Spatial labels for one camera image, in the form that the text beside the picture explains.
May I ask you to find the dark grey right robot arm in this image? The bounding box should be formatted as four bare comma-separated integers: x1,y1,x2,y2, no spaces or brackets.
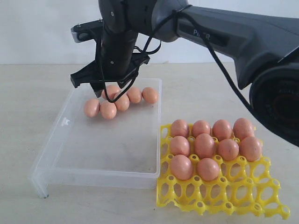
71,0,299,146

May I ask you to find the brown egg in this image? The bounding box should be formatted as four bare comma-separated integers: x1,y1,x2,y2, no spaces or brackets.
106,85,121,99
114,94,130,112
217,139,239,161
84,99,100,118
239,136,262,162
127,87,142,104
194,133,215,159
192,120,211,137
170,119,190,138
170,154,193,180
233,118,255,140
197,158,220,182
212,119,233,141
170,136,190,156
100,101,117,119

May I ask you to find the yellow plastic egg tray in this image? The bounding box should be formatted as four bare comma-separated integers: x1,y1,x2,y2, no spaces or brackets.
156,124,290,219

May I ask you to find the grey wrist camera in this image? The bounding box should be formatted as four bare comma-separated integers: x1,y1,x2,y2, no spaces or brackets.
71,19,104,43

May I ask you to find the brown egg back top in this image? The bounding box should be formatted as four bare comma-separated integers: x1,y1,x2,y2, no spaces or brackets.
106,85,121,99

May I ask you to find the clear plastic box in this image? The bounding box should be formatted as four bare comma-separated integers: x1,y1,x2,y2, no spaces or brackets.
29,84,161,198

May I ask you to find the brown egg back right corner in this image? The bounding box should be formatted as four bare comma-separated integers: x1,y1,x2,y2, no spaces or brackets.
142,87,159,104

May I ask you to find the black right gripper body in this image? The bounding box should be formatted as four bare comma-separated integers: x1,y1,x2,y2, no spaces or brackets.
90,53,150,84

